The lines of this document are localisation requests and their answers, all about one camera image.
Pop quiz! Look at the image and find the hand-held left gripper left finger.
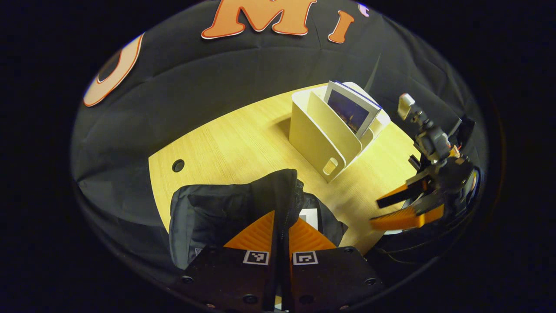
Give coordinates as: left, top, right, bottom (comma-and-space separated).
179, 210, 279, 313

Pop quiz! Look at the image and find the black schoolbag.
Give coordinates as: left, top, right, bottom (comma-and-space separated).
168, 168, 349, 271

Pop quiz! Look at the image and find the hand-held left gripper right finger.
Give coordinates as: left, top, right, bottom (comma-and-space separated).
282, 216, 388, 313

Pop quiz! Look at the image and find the white bookshelf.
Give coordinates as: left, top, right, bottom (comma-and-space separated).
288, 81, 391, 183

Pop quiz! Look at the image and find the blue cover book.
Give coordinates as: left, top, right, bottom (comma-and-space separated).
323, 80, 382, 140

